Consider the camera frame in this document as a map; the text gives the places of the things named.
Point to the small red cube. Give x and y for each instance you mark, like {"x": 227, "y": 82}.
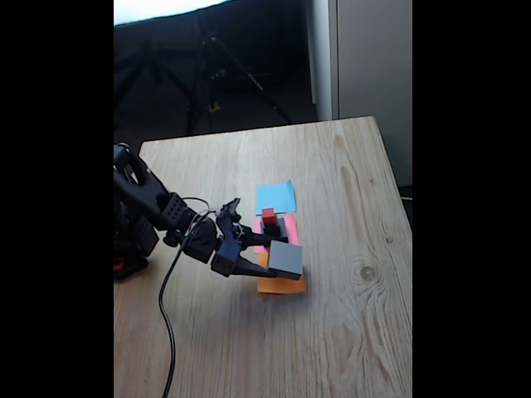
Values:
{"x": 269, "y": 215}

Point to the medium black cube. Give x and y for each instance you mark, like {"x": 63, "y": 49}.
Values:
{"x": 282, "y": 234}

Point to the large grey cube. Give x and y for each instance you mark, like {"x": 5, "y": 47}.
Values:
{"x": 285, "y": 259}

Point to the orange paper sheet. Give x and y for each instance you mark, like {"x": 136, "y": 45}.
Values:
{"x": 280, "y": 286}

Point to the pink paper sheet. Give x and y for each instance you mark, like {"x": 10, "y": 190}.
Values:
{"x": 293, "y": 232}

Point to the blue paper sheet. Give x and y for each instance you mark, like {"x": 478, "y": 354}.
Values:
{"x": 276, "y": 198}

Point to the red table clamp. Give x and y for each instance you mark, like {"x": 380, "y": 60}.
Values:
{"x": 119, "y": 264}

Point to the black tripod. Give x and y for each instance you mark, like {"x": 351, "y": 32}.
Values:
{"x": 215, "y": 74}

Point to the black light stand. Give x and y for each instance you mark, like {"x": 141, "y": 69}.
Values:
{"x": 159, "y": 76}

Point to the white cabinet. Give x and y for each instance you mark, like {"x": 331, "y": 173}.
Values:
{"x": 373, "y": 62}

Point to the bright white light panel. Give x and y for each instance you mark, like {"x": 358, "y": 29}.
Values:
{"x": 157, "y": 8}

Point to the small gripper camera board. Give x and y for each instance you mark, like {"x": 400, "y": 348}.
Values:
{"x": 230, "y": 206}

